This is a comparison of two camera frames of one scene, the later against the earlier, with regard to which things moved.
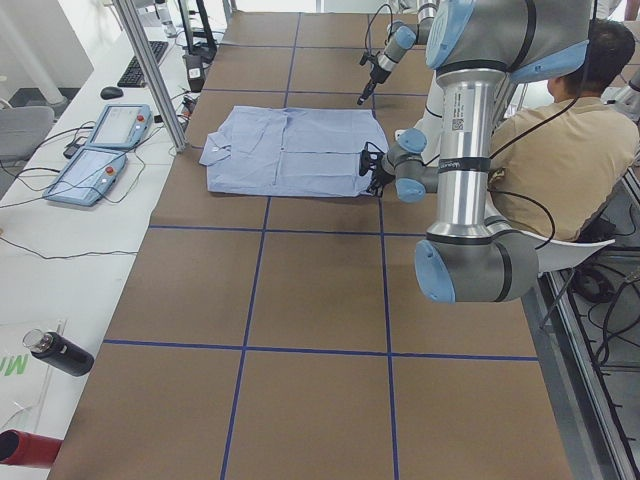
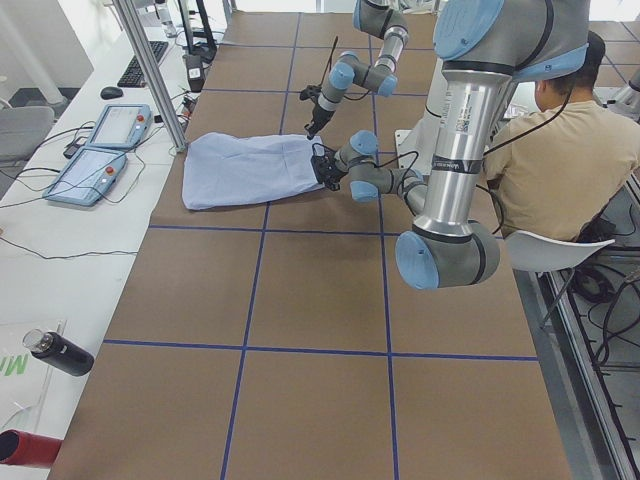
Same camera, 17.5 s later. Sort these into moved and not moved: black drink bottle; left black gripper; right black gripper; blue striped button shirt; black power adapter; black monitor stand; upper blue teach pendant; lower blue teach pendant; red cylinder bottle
Moved: right black gripper; left black gripper; blue striped button shirt
Not moved: red cylinder bottle; black monitor stand; upper blue teach pendant; black power adapter; black drink bottle; lower blue teach pendant
